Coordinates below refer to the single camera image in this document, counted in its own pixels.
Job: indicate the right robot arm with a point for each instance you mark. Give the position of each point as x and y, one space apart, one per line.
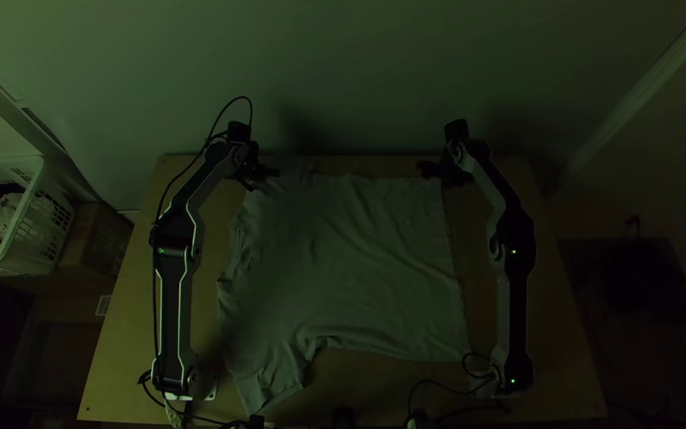
511 280

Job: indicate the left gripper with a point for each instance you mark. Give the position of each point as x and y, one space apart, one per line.
255 171

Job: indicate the light grey t-shirt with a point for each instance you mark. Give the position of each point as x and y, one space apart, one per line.
343 268

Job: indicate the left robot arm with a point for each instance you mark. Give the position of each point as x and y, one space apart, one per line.
175 280

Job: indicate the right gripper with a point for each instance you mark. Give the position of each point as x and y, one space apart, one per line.
443 171

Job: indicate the white laundry basket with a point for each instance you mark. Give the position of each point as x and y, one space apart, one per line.
33 226

